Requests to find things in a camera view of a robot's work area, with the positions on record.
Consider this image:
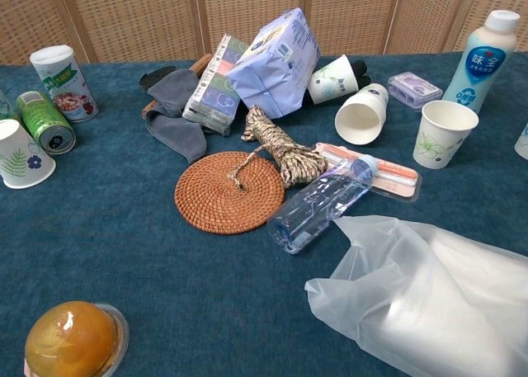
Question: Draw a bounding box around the small purple clear case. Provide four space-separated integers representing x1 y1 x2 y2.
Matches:
387 71 445 113

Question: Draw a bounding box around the woven folding screen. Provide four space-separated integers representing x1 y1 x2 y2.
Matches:
0 0 528 67

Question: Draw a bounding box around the orange jelly cup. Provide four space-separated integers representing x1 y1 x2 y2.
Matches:
23 300 130 377

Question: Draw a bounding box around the round woven rattan coaster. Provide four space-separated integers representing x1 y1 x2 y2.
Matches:
174 151 286 235

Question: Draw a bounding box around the white blue-label drink bottle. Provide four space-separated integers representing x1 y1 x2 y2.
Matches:
441 9 521 115

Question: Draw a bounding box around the colourful pocket tissue multipack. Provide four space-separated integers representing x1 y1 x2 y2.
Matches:
181 33 251 137

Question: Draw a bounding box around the green print paper cup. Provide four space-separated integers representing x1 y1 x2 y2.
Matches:
307 54 359 106

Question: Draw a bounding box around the grey cloth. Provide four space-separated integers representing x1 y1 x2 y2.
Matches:
146 69 208 165

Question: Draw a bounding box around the clear plastic water bottle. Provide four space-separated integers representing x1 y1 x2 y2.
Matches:
266 153 379 255

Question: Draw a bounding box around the green drink can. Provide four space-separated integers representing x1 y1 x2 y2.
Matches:
15 90 78 155

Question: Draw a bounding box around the lavender tissue pack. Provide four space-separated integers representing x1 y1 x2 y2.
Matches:
225 7 322 120

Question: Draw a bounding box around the white food-print canister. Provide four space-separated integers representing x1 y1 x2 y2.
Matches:
29 45 100 123

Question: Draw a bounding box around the brown wooden stick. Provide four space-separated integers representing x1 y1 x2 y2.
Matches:
141 53 214 120

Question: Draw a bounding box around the flower print paper cup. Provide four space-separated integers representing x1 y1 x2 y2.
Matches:
412 100 479 170

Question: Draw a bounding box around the translucent bag with tissue rolls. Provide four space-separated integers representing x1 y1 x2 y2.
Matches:
304 214 528 377

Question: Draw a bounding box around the blue print paper cup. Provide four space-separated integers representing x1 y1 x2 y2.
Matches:
514 120 528 160

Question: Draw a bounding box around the beige braided rope bundle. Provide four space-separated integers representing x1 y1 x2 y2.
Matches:
229 106 329 192

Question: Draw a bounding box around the upside-down leaf print cup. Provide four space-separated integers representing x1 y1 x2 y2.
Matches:
0 119 57 190

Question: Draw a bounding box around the pink toothbrush blister pack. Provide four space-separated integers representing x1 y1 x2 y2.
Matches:
313 141 424 204

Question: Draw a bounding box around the lying white paper cup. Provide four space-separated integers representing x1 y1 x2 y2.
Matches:
334 82 389 146

